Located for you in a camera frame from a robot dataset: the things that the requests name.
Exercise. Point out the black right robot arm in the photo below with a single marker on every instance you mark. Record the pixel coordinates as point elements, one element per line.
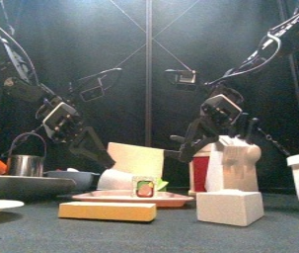
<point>287,33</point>

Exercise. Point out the toy fried egg slice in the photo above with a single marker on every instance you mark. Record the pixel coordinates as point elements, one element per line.
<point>71,170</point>

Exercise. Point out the small metal pot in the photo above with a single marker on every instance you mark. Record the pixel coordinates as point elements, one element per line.
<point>24,164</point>

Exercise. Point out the white cube block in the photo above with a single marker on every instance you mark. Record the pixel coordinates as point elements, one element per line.
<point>230,207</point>

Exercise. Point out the pink plastic tray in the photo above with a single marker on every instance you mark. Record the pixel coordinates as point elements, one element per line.
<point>107,196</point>

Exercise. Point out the yellow wooden block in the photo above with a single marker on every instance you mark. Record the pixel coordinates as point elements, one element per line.
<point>107,210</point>

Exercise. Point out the blue bowl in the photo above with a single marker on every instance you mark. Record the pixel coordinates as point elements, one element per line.
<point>79,179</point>

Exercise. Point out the gray plate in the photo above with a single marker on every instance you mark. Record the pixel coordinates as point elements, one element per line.
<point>19,186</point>

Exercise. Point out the green toy leaf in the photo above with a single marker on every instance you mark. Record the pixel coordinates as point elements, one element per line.
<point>162,185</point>

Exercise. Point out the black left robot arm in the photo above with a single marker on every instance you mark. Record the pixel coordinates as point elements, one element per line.
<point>7,66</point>

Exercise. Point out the white sushi roll piece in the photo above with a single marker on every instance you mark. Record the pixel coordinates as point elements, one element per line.
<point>144,187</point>

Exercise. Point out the white round bowl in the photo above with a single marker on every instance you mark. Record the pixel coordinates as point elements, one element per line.
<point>112,181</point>

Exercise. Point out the red and white box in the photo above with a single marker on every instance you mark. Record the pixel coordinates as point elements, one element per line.
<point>199,171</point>

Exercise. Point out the thin dark rod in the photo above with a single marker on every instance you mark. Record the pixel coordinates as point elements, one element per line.
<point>274,141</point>

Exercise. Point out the vertical metal frame pole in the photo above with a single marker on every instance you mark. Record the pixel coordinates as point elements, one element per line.
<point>148,66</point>

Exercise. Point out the white toy knife block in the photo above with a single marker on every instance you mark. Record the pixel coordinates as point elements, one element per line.
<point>235,164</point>

